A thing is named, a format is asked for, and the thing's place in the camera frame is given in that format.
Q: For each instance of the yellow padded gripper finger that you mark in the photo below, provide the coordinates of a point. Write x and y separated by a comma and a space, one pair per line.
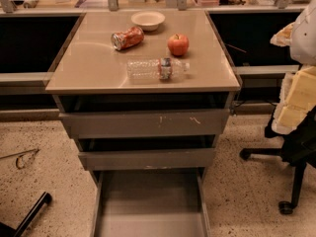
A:
297, 98
283, 37

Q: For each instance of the clear plastic water bottle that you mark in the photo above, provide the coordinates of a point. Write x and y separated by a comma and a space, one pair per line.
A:
163, 69

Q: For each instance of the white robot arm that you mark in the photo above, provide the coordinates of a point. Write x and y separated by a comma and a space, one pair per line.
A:
303, 37

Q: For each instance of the grey middle drawer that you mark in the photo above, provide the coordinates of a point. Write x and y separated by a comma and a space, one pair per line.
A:
147, 159

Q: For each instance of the grey top drawer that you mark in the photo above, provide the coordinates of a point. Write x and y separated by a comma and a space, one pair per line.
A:
145, 124

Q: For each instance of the grey open bottom drawer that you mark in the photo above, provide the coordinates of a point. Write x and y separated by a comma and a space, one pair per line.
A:
150, 203

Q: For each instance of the black office chair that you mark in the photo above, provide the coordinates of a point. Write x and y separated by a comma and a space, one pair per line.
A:
298, 150

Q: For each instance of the red apple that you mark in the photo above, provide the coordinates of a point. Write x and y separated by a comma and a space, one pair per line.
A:
178, 44

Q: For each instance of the white paper bowl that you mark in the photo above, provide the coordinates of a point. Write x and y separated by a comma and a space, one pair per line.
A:
148, 21

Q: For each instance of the crushed orange soda can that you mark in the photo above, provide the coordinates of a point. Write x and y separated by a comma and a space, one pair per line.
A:
127, 39

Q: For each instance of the black chair leg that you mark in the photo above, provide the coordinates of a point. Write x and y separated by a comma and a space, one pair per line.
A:
7, 231

